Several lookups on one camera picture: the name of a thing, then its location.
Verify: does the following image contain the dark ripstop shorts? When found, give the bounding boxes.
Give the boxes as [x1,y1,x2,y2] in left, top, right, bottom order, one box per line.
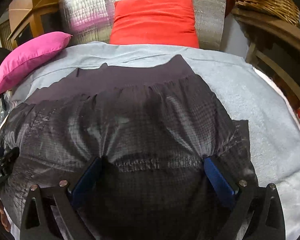
[0,55,258,239]

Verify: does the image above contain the grey bed sheet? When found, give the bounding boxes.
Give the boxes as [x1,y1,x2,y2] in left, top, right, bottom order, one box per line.
[12,42,300,239]

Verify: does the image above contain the magenta pillow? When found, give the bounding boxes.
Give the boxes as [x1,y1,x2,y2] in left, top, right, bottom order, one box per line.
[0,31,71,94]

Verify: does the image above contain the wooden cabinet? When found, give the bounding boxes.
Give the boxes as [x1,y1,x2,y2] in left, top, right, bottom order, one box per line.
[0,0,63,50]

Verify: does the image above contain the silver foil insulation mat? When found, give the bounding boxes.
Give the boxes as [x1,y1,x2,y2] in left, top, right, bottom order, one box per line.
[59,0,226,50]

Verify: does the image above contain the red pillow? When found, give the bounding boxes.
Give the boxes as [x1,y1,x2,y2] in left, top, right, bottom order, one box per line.
[110,0,199,48]

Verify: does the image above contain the wicker basket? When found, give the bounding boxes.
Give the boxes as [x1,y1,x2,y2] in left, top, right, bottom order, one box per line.
[235,0,300,29]

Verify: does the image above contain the wooden bench frame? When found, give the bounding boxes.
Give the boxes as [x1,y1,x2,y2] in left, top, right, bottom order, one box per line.
[232,8,300,109]

